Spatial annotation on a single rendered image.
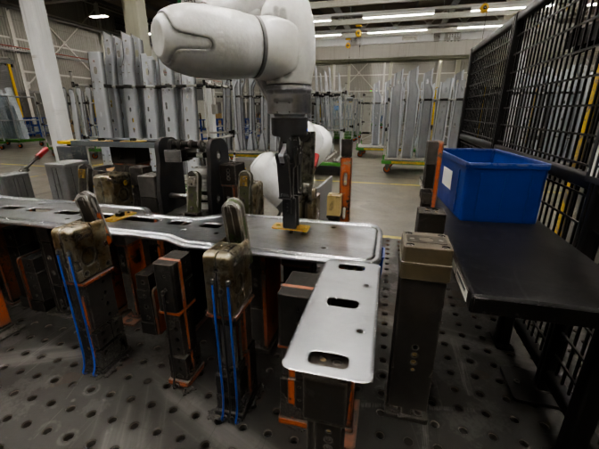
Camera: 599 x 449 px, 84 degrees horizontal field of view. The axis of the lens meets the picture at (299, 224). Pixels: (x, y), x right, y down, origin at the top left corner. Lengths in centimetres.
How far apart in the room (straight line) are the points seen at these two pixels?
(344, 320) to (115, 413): 53
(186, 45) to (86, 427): 70
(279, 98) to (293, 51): 8
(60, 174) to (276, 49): 85
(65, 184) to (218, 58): 80
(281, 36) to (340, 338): 50
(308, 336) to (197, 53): 45
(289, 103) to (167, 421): 65
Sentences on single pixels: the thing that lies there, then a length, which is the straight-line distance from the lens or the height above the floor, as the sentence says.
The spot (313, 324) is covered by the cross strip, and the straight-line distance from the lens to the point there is 45.
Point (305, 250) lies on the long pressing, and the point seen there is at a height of 100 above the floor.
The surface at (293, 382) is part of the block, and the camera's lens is 67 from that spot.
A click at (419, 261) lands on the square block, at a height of 103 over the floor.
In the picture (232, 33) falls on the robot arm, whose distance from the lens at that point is 61.
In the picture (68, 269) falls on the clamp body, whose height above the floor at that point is 96.
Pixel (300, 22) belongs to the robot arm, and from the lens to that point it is 68.
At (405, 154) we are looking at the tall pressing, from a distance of 760.
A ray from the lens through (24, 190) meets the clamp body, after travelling 152.
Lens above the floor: 126
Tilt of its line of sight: 19 degrees down
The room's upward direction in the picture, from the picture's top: straight up
